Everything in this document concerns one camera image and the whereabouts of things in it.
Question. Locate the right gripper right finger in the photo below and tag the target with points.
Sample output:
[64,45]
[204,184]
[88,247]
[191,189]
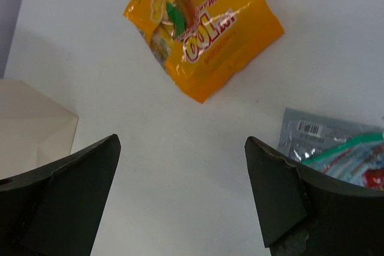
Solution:
[304,212]

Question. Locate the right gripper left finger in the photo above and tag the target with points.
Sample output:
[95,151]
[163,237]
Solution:
[56,209]

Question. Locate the orange yellow snack bag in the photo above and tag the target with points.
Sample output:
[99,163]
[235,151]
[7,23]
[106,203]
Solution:
[201,44]

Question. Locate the teal fruit candy bag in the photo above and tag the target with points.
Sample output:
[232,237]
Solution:
[347,151]

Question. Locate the beige paper bag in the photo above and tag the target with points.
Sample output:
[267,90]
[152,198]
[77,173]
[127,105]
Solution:
[35,130]

